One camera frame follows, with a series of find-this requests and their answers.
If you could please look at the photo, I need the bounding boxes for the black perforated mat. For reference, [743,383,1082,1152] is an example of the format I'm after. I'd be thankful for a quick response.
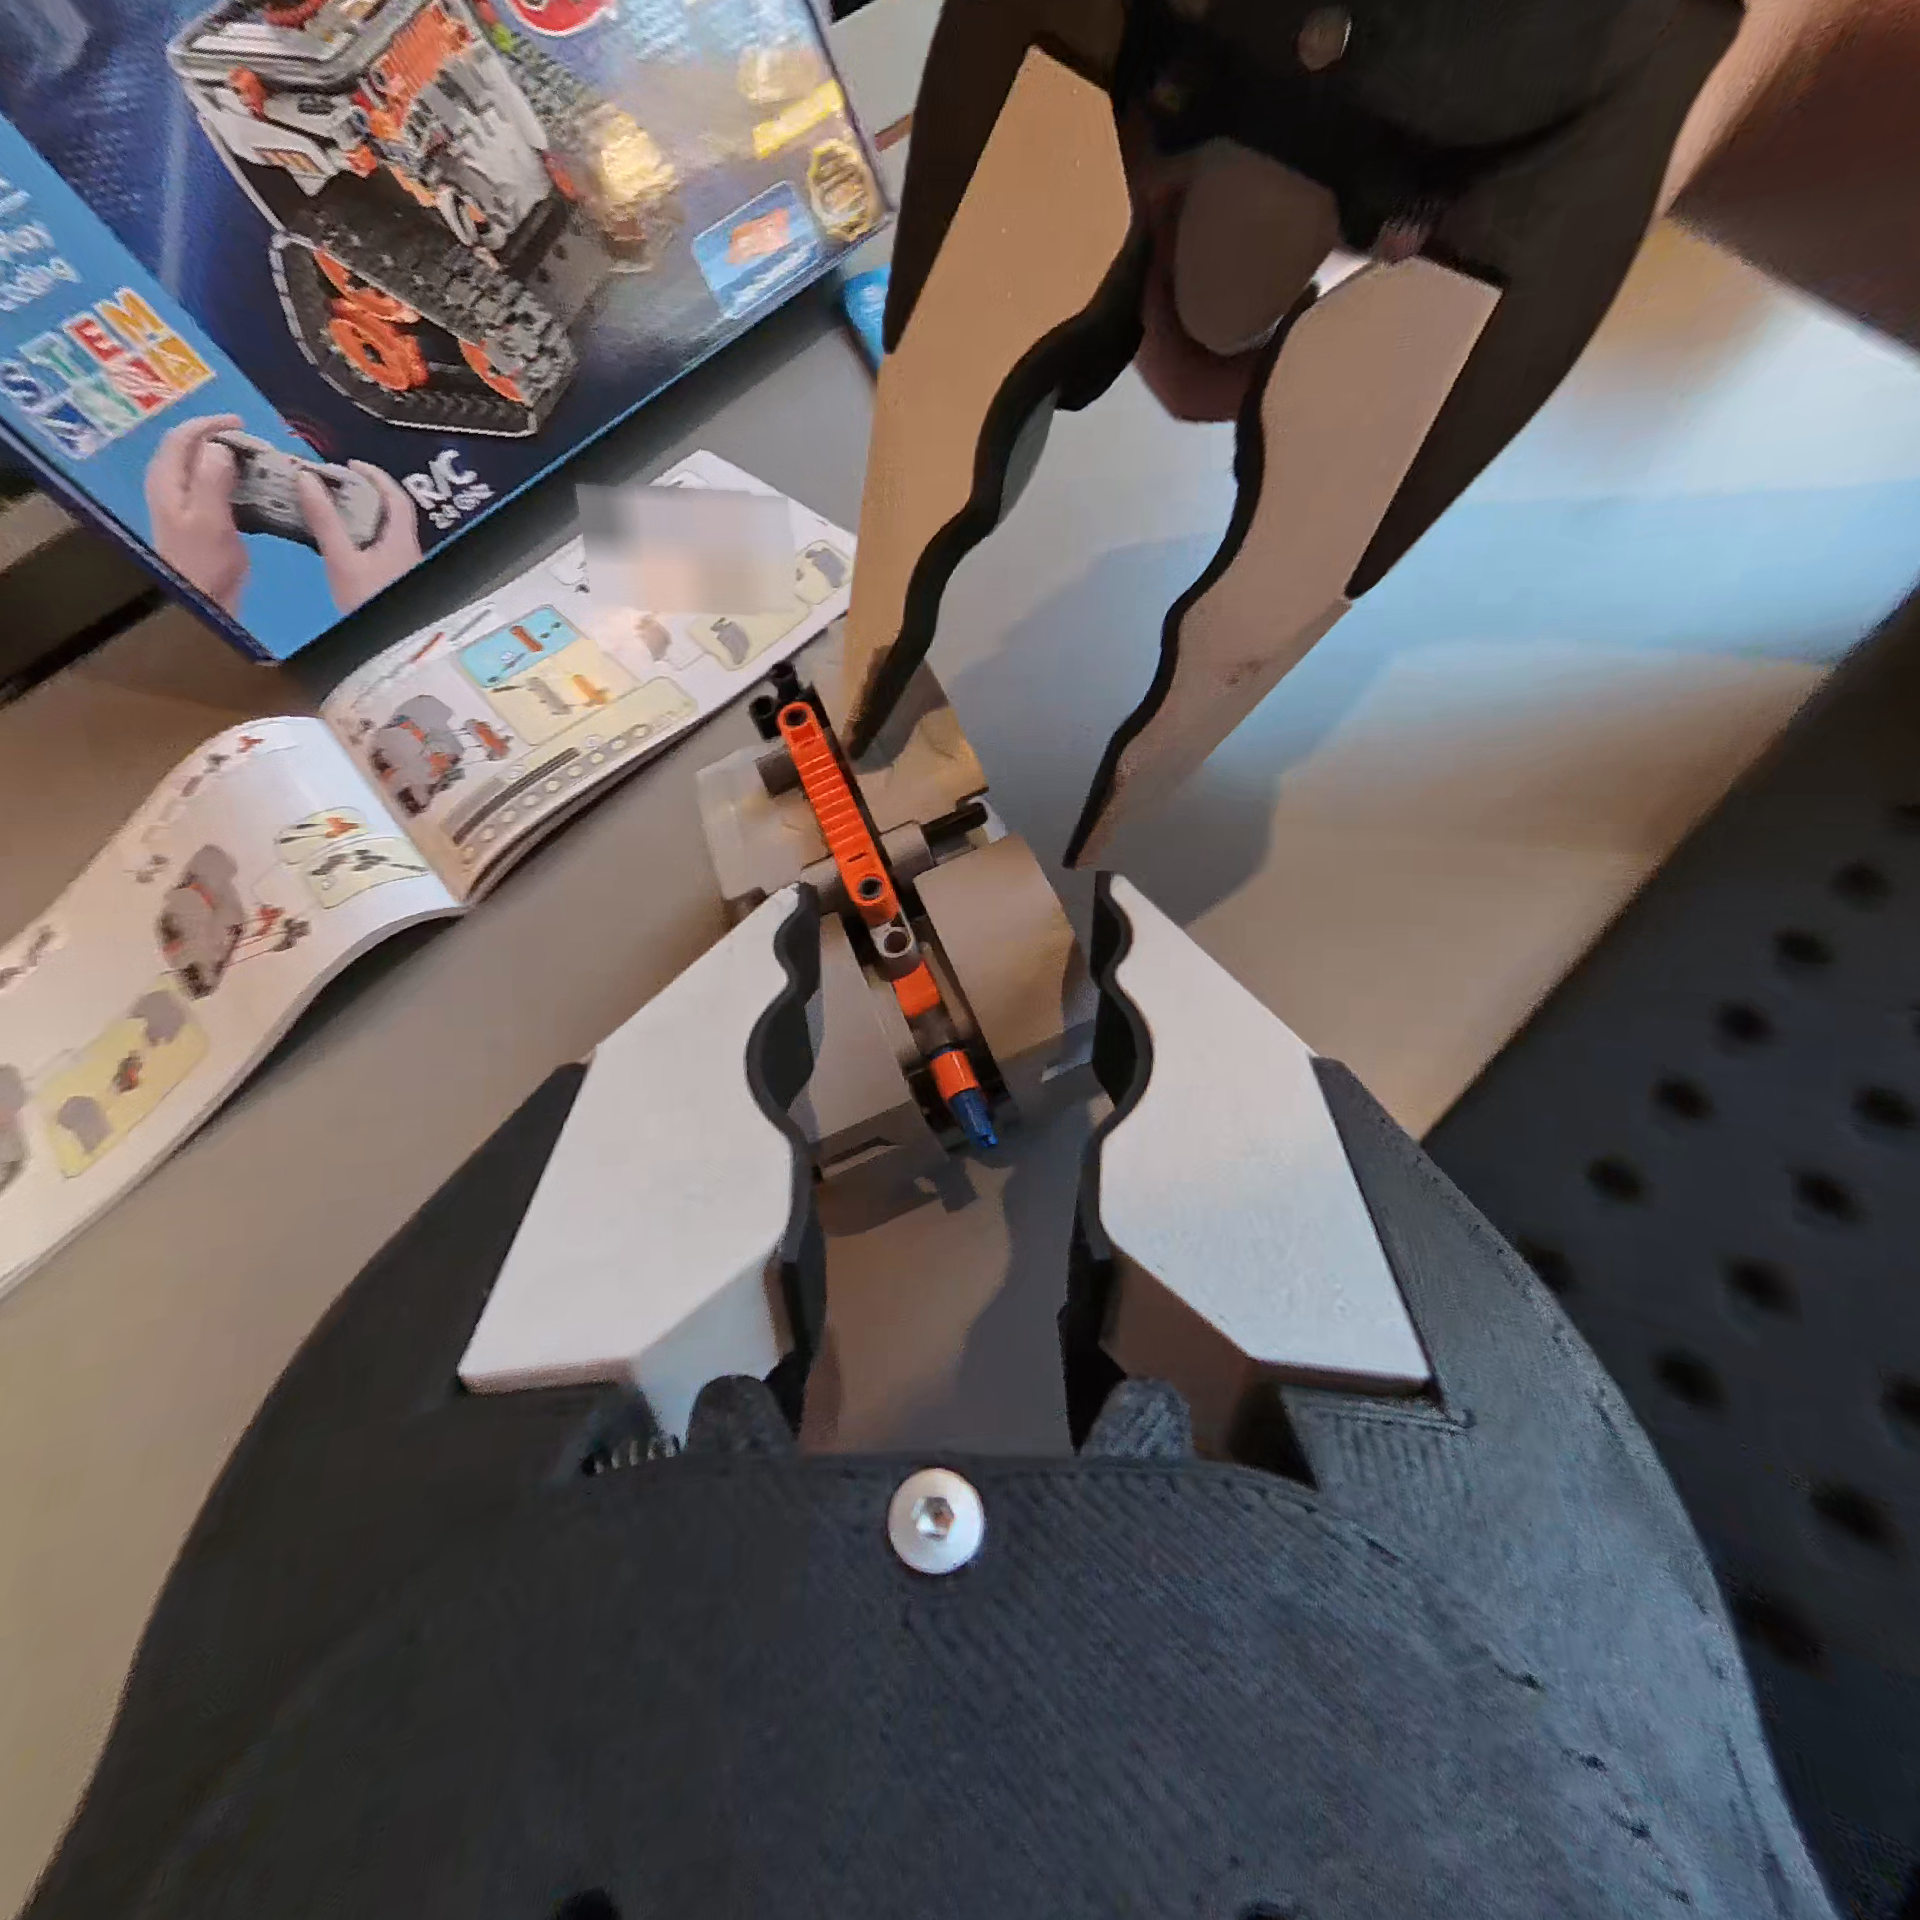
[1426,599,1920,1920]

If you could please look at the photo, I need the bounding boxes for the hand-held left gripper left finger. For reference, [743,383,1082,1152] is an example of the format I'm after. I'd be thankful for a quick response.
[457,882,824,1439]

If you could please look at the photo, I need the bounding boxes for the person's right hand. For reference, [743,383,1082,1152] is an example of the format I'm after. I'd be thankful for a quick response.
[1140,143,1339,427]

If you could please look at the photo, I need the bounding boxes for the grey building block robot model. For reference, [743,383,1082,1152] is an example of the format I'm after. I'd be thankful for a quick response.
[697,663,1082,1221]

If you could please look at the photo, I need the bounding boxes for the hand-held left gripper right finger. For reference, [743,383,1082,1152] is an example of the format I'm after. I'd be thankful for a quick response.
[1061,873,1430,1449]

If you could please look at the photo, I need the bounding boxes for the blue toy robot box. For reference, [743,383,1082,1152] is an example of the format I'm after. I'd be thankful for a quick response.
[0,0,901,668]

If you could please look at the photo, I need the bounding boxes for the person's right forearm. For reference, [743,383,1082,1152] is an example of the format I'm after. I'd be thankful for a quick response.
[1660,0,1920,363]

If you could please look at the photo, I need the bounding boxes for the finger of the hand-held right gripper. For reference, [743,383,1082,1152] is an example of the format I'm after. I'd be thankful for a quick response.
[836,44,1156,761]
[1061,255,1510,873]

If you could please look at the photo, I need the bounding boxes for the orange toothed beam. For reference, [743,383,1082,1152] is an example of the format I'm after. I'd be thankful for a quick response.
[777,704,901,920]

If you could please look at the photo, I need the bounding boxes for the open instruction booklet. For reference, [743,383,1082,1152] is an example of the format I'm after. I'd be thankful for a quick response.
[0,449,858,1298]

